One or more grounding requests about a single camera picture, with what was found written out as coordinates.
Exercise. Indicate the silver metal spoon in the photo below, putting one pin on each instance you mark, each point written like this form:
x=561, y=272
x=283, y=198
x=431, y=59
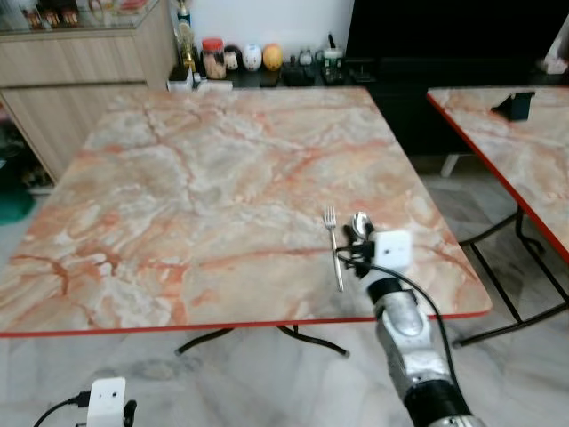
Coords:
x=361, y=222

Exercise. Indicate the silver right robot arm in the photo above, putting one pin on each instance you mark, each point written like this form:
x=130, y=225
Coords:
x=407, y=347

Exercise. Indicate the silver metal fork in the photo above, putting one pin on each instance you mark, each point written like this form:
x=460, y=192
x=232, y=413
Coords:
x=333, y=245

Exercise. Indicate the dark metal table legs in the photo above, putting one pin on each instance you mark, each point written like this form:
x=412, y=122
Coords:
x=496, y=283
x=201, y=342

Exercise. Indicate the white furniture foot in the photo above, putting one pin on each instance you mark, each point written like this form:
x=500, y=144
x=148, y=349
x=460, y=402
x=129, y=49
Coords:
x=451, y=165

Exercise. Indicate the small black box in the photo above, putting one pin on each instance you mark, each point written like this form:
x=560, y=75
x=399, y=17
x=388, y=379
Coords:
x=299, y=71

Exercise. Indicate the green lidded white cup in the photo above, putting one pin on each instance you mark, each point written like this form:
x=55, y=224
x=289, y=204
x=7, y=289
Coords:
x=332, y=60

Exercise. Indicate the black phone stand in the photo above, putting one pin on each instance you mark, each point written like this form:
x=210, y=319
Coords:
x=515, y=105

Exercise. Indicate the orange round figurine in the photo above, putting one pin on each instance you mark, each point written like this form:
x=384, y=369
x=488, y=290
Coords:
x=272, y=57

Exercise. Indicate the white round figurine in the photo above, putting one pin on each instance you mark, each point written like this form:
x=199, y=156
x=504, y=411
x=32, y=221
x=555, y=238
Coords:
x=252, y=58

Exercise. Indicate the small dark brown figurine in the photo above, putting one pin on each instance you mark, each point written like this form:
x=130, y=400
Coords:
x=233, y=59

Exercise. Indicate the white power strip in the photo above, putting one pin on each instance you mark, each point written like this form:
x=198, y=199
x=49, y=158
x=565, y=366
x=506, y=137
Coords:
x=191, y=83

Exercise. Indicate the black television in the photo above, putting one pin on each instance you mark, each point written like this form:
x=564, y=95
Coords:
x=453, y=27

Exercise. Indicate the red lidded plastic jar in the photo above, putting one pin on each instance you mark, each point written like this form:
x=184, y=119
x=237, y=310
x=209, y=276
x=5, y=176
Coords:
x=213, y=59

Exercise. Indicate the green plastic object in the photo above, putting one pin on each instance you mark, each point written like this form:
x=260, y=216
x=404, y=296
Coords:
x=12, y=191

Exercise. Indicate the small pink white object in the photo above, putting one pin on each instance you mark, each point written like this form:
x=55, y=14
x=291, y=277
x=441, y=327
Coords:
x=556, y=60

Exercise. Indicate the tall yellowish glass bottle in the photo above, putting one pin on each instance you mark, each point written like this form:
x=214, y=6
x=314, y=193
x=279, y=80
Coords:
x=185, y=43

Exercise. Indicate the light wooden cabinet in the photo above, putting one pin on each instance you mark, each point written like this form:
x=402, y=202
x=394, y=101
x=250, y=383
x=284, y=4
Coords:
x=80, y=71

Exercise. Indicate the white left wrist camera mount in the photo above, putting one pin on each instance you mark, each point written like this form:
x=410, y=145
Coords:
x=107, y=400

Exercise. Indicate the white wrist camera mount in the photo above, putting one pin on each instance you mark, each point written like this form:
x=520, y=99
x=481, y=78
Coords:
x=392, y=250
x=107, y=400

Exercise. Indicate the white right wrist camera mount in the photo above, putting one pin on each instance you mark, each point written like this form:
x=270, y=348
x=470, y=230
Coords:
x=392, y=250

